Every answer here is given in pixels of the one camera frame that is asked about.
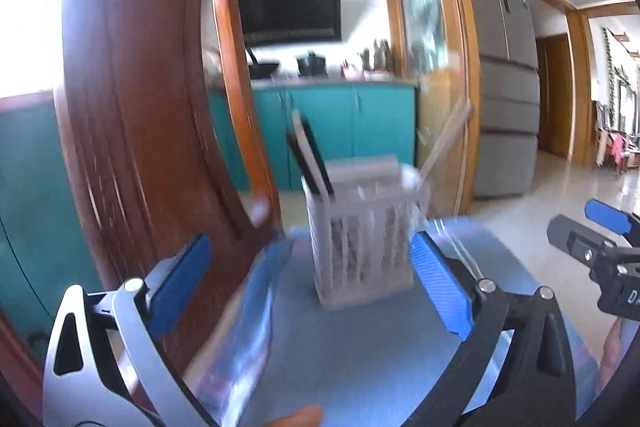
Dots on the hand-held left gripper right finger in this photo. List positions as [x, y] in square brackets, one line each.
[440, 287]

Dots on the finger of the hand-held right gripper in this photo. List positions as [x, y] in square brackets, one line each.
[610, 217]
[575, 239]

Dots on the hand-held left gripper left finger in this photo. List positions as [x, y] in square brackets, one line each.
[185, 277]

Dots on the white plastic utensil basket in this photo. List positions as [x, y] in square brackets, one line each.
[365, 247]

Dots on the beige chopstick with red end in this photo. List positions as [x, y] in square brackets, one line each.
[445, 142]

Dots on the black chopstick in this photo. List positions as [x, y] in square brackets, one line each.
[302, 162]

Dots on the dark brown chopstick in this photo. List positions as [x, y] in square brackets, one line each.
[320, 157]

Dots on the person's right hand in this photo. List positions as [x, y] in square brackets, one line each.
[611, 352]

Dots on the person's left hand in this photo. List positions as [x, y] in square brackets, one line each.
[297, 417]

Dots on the brown wooden door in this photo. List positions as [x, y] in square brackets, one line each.
[555, 97]

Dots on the grey refrigerator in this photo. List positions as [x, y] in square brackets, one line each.
[505, 82]

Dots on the brown wooden chair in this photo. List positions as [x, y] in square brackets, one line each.
[150, 107]

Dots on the teal base cabinets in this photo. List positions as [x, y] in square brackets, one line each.
[320, 132]

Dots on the black wok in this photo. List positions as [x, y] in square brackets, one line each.
[264, 68]

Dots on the wooden framed glass sliding door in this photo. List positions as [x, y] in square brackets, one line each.
[430, 57]

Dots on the knife block with knives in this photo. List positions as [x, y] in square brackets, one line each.
[376, 57]

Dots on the black cooking pot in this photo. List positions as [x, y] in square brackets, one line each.
[312, 66]

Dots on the black range hood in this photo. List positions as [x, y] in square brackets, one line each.
[290, 7]

